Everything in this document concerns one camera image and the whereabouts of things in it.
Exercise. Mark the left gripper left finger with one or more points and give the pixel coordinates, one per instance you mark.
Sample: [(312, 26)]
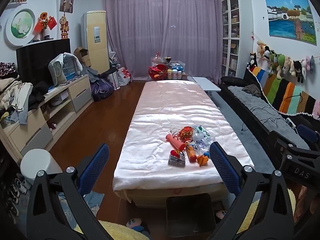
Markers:
[(46, 218)]

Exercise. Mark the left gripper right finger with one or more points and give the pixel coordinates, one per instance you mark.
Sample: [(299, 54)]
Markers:
[(273, 218)]

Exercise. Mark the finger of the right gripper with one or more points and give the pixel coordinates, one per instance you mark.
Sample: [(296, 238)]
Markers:
[(307, 133)]

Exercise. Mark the clear plastic bag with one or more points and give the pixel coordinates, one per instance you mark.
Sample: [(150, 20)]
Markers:
[(203, 145)]

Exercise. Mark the orange candy tube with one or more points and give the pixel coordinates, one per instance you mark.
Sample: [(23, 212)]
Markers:
[(191, 153)]

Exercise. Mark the pink plastic horn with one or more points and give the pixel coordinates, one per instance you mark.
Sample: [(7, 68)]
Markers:
[(177, 144)]

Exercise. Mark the red plush lantern ornament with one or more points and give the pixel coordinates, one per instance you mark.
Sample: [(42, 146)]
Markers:
[(175, 153)]

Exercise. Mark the colourful striped blanket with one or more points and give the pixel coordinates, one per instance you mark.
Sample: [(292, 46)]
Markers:
[(285, 96)]

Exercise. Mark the green frog plush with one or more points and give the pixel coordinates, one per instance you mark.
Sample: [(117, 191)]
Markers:
[(276, 64)]

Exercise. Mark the black white cat plush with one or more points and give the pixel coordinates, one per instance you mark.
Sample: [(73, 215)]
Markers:
[(252, 62)]

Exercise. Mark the beige tv cabinet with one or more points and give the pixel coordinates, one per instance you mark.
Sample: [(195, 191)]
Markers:
[(62, 105)]

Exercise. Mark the green white snack packet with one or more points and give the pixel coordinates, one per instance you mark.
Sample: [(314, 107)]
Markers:
[(199, 133)]

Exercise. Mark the white folding side table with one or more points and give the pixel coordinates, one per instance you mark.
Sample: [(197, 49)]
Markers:
[(206, 85)]

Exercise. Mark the silver foil packet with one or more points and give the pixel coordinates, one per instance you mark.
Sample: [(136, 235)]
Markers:
[(175, 161)]

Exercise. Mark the landscape painting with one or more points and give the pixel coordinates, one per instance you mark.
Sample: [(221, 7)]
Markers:
[(291, 19)]

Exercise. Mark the red gold foil wrapper ball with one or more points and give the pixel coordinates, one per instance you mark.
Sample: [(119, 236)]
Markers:
[(186, 132)]

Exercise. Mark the pile of clothes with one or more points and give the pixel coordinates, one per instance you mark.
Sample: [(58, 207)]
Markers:
[(17, 97)]

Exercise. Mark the white bookshelf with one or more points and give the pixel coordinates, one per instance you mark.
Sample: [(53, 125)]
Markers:
[(237, 21)]

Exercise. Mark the pink satin tablecloth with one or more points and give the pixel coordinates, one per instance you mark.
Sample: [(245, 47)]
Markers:
[(164, 107)]

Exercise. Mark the purple bag on floor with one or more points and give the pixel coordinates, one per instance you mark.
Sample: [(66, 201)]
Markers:
[(101, 89)]

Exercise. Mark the white bottle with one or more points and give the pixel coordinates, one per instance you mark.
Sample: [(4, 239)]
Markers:
[(169, 74)]

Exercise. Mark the red basket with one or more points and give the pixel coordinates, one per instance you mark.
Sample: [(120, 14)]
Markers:
[(158, 72)]

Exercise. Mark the black television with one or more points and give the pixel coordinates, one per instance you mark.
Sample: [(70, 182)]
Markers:
[(33, 60)]

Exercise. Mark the purple curtain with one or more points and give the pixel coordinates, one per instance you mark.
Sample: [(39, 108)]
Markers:
[(186, 30)]

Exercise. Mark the cardboard box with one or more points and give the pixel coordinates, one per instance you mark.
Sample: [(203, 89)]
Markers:
[(83, 56)]

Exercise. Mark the hanging doll ornament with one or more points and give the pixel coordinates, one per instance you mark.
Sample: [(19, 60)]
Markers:
[(64, 27)]

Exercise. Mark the beige standing air conditioner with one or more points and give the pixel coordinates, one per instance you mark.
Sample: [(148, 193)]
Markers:
[(94, 39)]

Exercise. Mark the sunflower with red flags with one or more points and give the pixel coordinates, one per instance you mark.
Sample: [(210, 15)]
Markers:
[(44, 22)]

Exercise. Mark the round lotus wall art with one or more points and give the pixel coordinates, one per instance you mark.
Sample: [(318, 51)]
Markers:
[(19, 29)]

